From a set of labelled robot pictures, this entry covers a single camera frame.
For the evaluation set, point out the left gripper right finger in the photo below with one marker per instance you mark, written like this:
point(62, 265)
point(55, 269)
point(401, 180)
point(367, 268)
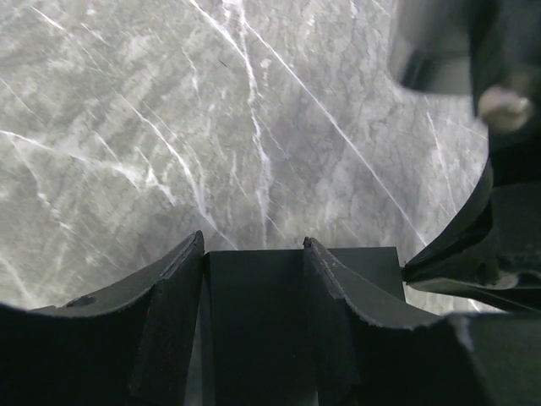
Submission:
point(371, 348)

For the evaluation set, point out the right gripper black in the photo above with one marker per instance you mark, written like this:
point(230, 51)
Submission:
point(488, 50)

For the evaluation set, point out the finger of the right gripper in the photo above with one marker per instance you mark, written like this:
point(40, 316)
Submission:
point(490, 251)

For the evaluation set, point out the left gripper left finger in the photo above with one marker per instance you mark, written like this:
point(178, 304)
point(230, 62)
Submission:
point(126, 344)

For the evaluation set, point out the black network switch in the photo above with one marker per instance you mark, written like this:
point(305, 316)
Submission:
point(261, 353)

